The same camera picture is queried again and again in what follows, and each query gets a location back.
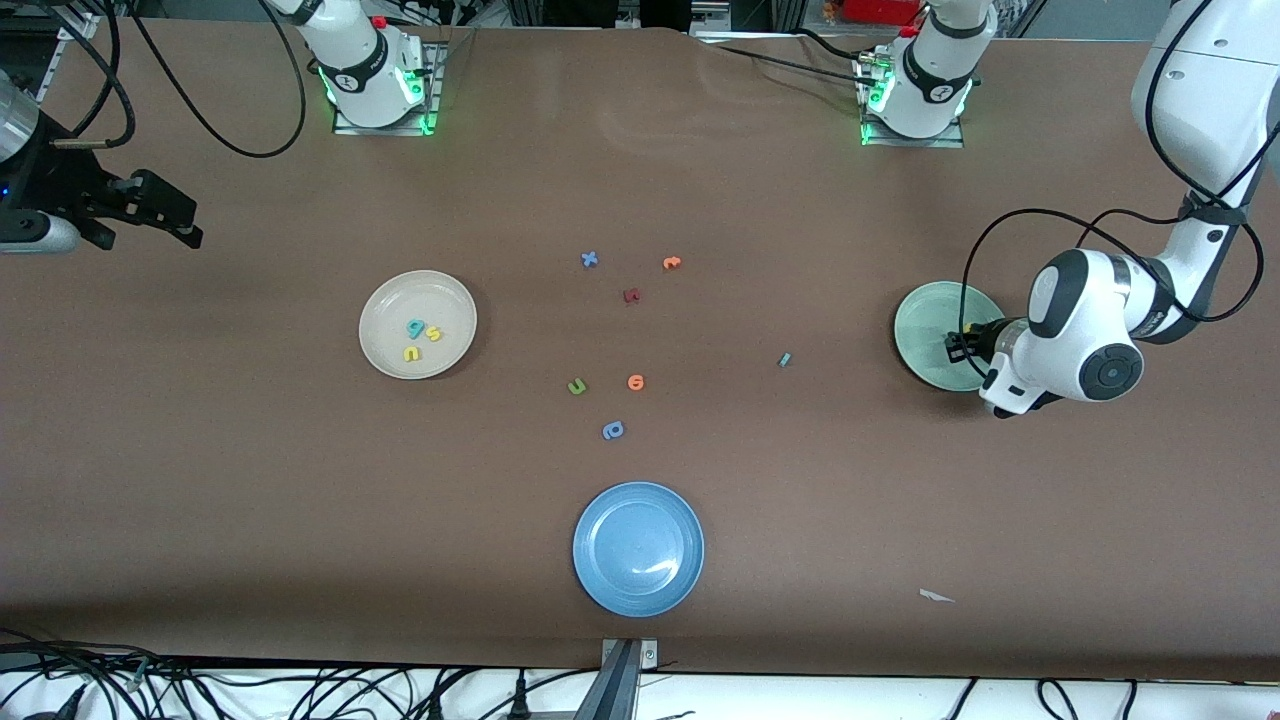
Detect green plate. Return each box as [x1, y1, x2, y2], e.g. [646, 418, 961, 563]
[893, 281, 1006, 392]

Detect beige brown plate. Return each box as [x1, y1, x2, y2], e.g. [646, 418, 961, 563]
[358, 270, 478, 381]

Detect brown table cover sheet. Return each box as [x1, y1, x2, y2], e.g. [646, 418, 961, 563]
[0, 15, 1280, 683]

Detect blue plate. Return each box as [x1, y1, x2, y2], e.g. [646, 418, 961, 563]
[572, 482, 705, 618]

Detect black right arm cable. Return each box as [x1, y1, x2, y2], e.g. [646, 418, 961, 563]
[40, 0, 307, 161]

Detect aluminium frame rail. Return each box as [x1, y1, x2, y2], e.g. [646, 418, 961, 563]
[30, 12, 101, 116]

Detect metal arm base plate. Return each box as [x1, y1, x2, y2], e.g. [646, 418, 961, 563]
[858, 50, 966, 149]
[333, 40, 446, 137]

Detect black base cable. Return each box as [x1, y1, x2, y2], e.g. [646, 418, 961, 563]
[790, 25, 901, 63]
[700, 38, 886, 91]

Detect grey metal frame bracket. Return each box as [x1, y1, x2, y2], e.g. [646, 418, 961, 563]
[575, 638, 661, 720]

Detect tangled black cable bundle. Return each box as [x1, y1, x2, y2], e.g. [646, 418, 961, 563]
[0, 628, 481, 720]

